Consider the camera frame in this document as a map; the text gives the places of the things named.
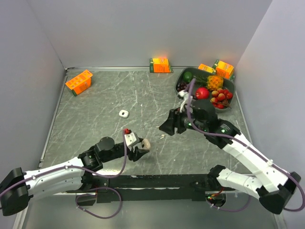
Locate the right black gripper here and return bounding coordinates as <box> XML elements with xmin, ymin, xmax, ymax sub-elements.
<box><xmin>158</xmin><ymin>104</ymin><xmax>206</xmax><ymax>136</ymax></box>

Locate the pink earbud charging case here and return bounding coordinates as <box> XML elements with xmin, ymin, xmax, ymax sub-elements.
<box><xmin>141</xmin><ymin>138</ymin><xmax>151</xmax><ymax>150</ymax></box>

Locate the white earbud charging case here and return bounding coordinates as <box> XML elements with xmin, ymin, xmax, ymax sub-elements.
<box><xmin>119</xmin><ymin>110</ymin><xmax>129</xmax><ymax>118</ymax></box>

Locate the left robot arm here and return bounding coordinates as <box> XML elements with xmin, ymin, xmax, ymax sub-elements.
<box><xmin>0</xmin><ymin>136</ymin><xmax>151</xmax><ymax>216</ymax></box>

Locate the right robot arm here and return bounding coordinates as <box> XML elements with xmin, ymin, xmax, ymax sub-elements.
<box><xmin>159</xmin><ymin>100</ymin><xmax>301</xmax><ymax>214</ymax></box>

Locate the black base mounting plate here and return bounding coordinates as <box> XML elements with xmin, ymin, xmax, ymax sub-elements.
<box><xmin>69</xmin><ymin>174</ymin><xmax>222</xmax><ymax>203</ymax></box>

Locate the dark grape bunch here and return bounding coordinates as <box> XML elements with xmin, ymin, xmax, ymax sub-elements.
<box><xmin>176</xmin><ymin>82</ymin><xmax>188</xmax><ymax>92</ymax></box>

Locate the red apple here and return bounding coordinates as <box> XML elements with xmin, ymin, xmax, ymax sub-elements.
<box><xmin>195</xmin><ymin>87</ymin><xmax>209</xmax><ymax>99</ymax></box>

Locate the green lime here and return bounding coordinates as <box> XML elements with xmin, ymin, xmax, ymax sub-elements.
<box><xmin>183</xmin><ymin>72</ymin><xmax>193</xmax><ymax>83</ymax></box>

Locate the red lychee bunch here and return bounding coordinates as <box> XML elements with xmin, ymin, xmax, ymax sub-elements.
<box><xmin>210</xmin><ymin>88</ymin><xmax>233</xmax><ymax>109</ymax></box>

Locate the small pineapple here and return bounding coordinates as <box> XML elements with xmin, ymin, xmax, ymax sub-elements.
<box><xmin>194</xmin><ymin>75</ymin><xmax>224</xmax><ymax>91</ymax></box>

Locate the orange juice carton middle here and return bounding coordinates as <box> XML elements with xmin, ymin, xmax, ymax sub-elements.
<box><xmin>149</xmin><ymin>58</ymin><xmax>173</xmax><ymax>73</ymax></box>

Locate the orange juice carton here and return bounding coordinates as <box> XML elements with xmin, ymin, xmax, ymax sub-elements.
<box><xmin>149</xmin><ymin>58</ymin><xmax>173</xmax><ymax>73</ymax></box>
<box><xmin>212</xmin><ymin>60</ymin><xmax>234</xmax><ymax>80</ymax></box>
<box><xmin>65</xmin><ymin>70</ymin><xmax>93</xmax><ymax>96</ymax></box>

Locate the orange carton behind tray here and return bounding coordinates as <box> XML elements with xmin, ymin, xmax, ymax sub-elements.
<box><xmin>198</xmin><ymin>63</ymin><xmax>216</xmax><ymax>74</ymax></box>

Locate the orange juice carton right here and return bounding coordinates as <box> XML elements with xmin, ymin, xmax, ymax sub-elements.
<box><xmin>212</xmin><ymin>60</ymin><xmax>234</xmax><ymax>80</ymax></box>

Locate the orange juice carton left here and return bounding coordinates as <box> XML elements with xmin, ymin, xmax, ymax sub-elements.
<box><xmin>65</xmin><ymin>70</ymin><xmax>93</xmax><ymax>96</ymax></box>

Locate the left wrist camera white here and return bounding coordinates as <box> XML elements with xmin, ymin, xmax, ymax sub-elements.
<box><xmin>123</xmin><ymin>128</ymin><xmax>140</xmax><ymax>147</ymax></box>

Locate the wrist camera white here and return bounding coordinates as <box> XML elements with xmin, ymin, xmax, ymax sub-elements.
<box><xmin>123</xmin><ymin>128</ymin><xmax>140</xmax><ymax>147</ymax></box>
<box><xmin>178</xmin><ymin>90</ymin><xmax>193</xmax><ymax>113</ymax></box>

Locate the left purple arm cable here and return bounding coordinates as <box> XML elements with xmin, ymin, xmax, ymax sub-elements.
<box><xmin>0</xmin><ymin>132</ymin><xmax>128</xmax><ymax>198</ymax></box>

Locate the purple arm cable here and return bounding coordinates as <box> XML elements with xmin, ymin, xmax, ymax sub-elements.
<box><xmin>185</xmin><ymin>78</ymin><xmax>305</xmax><ymax>212</ymax></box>
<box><xmin>0</xmin><ymin>132</ymin><xmax>128</xmax><ymax>198</ymax></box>

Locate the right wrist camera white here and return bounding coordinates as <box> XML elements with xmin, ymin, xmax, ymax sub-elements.
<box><xmin>178</xmin><ymin>90</ymin><xmax>193</xmax><ymax>113</ymax></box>

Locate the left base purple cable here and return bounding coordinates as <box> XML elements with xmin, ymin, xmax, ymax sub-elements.
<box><xmin>75</xmin><ymin>186</ymin><xmax>122</xmax><ymax>219</ymax></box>

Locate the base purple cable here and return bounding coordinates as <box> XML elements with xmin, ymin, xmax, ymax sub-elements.
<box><xmin>75</xmin><ymin>186</ymin><xmax>122</xmax><ymax>219</ymax></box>
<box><xmin>206</xmin><ymin>194</ymin><xmax>252</xmax><ymax>213</ymax></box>

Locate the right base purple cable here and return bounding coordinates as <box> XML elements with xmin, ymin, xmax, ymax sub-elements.
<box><xmin>206</xmin><ymin>194</ymin><xmax>252</xmax><ymax>213</ymax></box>

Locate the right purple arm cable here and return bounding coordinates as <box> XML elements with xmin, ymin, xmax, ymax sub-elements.
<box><xmin>185</xmin><ymin>78</ymin><xmax>305</xmax><ymax>212</ymax></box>

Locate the aluminium rail frame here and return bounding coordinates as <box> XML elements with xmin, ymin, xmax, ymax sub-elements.
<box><xmin>12</xmin><ymin>68</ymin><xmax>68</xmax><ymax>229</ymax></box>

